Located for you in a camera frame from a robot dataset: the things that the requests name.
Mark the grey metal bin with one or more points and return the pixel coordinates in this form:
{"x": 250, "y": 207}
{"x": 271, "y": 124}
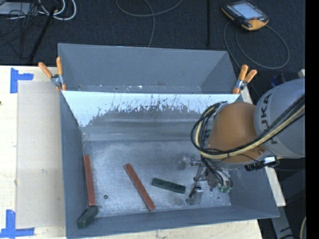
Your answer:
{"x": 149, "y": 66}

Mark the dark green flat block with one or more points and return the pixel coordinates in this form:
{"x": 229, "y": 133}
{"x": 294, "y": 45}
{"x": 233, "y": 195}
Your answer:
{"x": 87, "y": 217}
{"x": 169, "y": 185}

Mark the red-brown flat block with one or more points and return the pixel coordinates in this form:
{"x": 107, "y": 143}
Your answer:
{"x": 139, "y": 187}
{"x": 89, "y": 180}

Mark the pale wood flat board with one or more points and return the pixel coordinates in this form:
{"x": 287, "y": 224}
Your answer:
{"x": 37, "y": 146}

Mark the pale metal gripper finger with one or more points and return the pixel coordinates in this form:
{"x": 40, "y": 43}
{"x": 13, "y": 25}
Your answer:
{"x": 196, "y": 197}
{"x": 185, "y": 163}

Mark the black cylinder on white bracket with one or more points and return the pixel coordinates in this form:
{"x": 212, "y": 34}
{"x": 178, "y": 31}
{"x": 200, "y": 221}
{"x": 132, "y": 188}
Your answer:
{"x": 256, "y": 166}

